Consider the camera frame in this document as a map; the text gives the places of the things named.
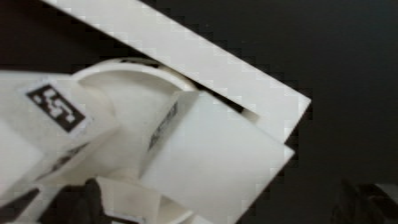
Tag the white stool leg front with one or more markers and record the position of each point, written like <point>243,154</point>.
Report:
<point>216,158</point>

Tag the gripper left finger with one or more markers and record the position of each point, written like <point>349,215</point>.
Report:
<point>76,208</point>

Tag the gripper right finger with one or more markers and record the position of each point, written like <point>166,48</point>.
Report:
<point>367,204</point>

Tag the white round stool seat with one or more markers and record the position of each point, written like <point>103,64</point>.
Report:
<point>135,85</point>

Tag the white right barrier wall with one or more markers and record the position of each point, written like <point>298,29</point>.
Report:
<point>133,22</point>

